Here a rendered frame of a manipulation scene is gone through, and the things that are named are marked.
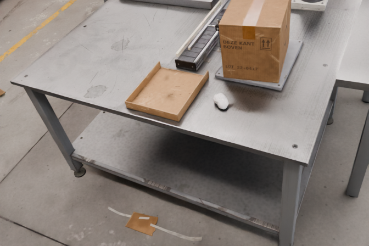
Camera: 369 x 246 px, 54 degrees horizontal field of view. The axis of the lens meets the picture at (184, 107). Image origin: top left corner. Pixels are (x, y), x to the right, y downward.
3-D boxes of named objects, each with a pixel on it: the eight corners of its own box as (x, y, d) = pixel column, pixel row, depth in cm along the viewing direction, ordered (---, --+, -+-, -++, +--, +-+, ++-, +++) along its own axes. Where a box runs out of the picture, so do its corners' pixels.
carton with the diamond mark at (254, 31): (239, 39, 181) (236, -12, 163) (289, 43, 173) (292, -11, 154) (223, 77, 161) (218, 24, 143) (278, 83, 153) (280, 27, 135)
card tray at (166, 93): (160, 67, 177) (158, 60, 174) (208, 77, 166) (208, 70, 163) (126, 107, 159) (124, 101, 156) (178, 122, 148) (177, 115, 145)
